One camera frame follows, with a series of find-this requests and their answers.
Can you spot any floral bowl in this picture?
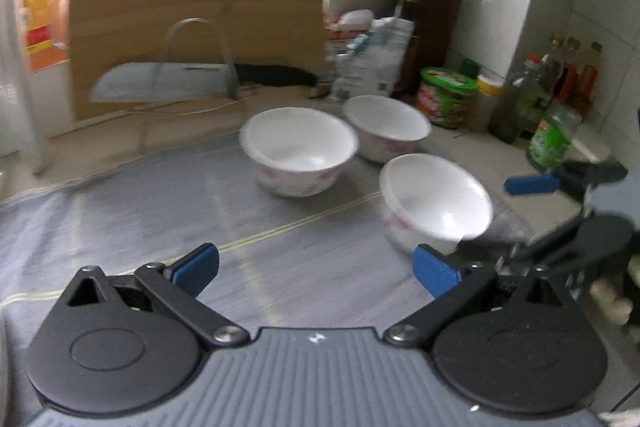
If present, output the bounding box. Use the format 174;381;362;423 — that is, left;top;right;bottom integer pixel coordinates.
378;154;494;255
239;107;359;198
343;95;432;165

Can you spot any right gloved hand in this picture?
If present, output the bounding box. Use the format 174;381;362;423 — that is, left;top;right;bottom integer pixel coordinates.
589;255;639;345

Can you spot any green label glass jar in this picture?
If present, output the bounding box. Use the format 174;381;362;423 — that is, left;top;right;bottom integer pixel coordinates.
526;101;582;171

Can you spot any dark oil glass bottle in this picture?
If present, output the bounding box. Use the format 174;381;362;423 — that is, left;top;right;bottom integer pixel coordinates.
487;55;547;144

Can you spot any yellow lidded spice jar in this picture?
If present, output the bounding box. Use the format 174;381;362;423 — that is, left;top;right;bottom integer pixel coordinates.
466;74;504;132

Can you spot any green lidded sauce tub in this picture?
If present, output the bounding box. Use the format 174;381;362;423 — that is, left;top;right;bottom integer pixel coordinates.
416;67;477;129

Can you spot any wooden knife block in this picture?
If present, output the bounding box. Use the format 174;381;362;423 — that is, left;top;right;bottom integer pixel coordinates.
394;0;462;98

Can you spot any tall plastic wrap roll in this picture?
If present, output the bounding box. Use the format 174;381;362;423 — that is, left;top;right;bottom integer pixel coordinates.
1;0;49;176

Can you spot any dark soy sauce bottle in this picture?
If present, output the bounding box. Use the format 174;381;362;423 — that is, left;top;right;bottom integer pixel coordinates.
392;0;419;98

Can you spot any red white clipped food bag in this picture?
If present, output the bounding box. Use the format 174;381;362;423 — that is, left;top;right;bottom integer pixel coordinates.
326;9;374;58

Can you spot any wire knife stand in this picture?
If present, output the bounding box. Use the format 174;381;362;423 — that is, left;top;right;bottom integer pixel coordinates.
137;17;258;116

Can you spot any cleaver knife black handle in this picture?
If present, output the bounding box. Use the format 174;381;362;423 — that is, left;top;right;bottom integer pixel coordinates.
89;63;318;103

